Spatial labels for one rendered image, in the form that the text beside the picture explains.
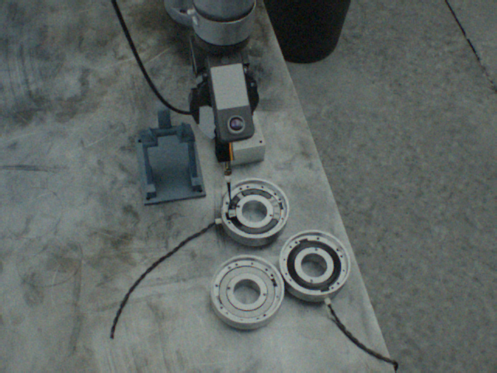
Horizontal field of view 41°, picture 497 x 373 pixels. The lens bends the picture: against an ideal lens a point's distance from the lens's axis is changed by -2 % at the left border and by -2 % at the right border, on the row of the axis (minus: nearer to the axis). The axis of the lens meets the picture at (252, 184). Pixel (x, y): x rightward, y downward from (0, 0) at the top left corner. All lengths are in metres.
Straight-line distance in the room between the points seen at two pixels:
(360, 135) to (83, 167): 1.23
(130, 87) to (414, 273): 1.08
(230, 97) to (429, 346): 1.21
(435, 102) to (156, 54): 1.28
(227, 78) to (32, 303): 0.44
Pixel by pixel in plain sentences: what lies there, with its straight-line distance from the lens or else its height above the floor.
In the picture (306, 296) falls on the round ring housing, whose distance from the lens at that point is 1.00.
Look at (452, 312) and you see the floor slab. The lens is 1.98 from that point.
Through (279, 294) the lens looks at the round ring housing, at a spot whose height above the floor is 0.83.
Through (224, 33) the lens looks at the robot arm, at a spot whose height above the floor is 1.16.
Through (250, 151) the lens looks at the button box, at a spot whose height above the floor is 0.83.
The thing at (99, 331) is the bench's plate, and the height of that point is 0.80.
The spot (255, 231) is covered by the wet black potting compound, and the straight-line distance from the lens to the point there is 1.04.
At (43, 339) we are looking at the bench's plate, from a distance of 1.03.
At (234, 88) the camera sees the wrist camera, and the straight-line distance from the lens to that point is 0.86.
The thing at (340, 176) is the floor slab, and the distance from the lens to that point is 2.10.
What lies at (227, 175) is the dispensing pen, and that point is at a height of 0.88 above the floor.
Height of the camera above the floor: 1.74
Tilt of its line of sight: 58 degrees down
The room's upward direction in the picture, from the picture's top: 6 degrees clockwise
